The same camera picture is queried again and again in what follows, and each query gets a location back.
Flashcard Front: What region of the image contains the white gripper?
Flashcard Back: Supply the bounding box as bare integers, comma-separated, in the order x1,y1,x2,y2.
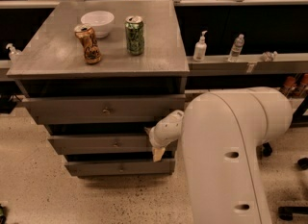
144,127,175,162

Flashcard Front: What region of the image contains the grey drawer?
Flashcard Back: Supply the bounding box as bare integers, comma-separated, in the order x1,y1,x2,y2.
23,94,185,125
64,159,175,177
47,133,179,156

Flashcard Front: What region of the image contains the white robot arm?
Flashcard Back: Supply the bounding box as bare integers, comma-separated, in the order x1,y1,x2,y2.
146,87,293,224

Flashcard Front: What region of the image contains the grey bottom drawer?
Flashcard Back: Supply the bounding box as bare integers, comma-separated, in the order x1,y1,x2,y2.
64,159,175,177

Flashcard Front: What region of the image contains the grey top drawer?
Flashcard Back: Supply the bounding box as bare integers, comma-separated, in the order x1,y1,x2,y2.
23,94,185,125

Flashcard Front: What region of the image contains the grey drawer cabinet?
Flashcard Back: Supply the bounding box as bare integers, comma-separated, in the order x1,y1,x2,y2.
8,0,189,177

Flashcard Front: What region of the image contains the white pump bottle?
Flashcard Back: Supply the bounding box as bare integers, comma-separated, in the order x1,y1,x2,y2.
192,31,207,62

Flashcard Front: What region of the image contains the green soda can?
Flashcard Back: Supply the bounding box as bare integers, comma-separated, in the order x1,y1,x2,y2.
125,15,144,56

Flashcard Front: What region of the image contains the crushed gold can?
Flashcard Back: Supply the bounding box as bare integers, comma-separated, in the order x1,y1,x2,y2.
74,24,101,64

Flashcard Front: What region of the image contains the white bowl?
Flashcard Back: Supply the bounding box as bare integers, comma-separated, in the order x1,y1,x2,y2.
81,11,115,37

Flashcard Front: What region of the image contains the crumpled clear plastic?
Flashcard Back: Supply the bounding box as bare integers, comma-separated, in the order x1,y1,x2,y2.
261,51,278,62

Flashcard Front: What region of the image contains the black wheeled stand base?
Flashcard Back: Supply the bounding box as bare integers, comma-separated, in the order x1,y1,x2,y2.
262,96,308,157

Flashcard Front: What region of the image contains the orange bottle under shelf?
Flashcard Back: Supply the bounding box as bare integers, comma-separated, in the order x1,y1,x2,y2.
279,76,296,97

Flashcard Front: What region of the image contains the clear pump bottle left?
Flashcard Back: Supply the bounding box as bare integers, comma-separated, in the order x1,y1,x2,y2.
6,43,21,62

